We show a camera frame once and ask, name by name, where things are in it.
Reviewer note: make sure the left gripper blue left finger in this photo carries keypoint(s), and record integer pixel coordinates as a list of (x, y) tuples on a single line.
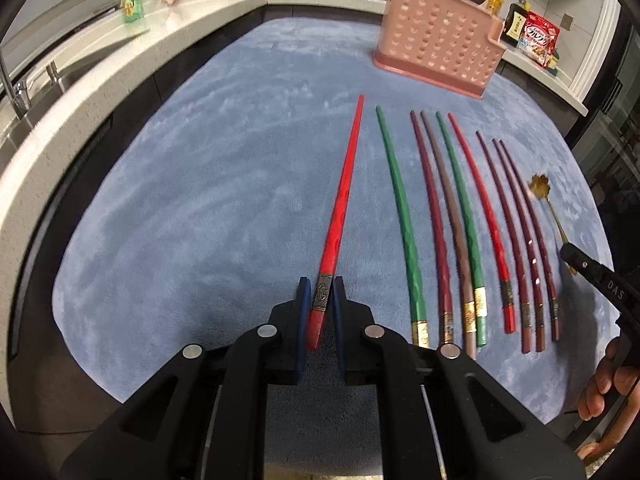
[(303, 306)]

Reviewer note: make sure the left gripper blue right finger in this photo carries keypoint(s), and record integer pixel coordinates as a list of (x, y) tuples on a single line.
[(339, 302)]

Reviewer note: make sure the bright red chopstick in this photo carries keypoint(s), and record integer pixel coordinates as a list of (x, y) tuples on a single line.
[(331, 250)]

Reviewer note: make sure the green chopstick gold band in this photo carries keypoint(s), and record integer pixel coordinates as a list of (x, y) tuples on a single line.
[(417, 305)]

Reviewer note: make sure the gold flower spoon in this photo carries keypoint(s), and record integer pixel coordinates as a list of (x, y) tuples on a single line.
[(539, 186)]

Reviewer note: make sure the green chopstick white band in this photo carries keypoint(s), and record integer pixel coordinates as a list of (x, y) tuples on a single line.
[(470, 234)]

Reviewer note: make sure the brown chopstick gold band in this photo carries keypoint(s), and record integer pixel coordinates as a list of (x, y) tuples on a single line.
[(460, 247)]

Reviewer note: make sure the steel kitchen faucet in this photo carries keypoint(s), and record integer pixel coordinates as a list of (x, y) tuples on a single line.
[(15, 90)]

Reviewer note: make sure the right hand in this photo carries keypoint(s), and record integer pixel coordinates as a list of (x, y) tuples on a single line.
[(591, 403)]

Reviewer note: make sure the blue grey table mat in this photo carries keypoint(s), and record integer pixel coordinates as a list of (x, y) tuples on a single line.
[(222, 202)]

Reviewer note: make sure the red cereal bag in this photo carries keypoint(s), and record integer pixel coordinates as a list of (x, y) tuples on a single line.
[(538, 39)]

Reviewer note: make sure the pink perforated utensil holder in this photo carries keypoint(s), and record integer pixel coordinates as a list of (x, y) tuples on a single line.
[(453, 44)]

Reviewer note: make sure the dark soy sauce bottle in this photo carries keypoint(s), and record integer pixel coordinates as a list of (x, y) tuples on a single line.
[(514, 24)]

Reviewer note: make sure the yellow snack packet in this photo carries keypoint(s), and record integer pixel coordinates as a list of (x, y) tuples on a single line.
[(494, 6)]

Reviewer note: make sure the steel sink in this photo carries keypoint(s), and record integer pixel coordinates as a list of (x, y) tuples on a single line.
[(37, 105)]

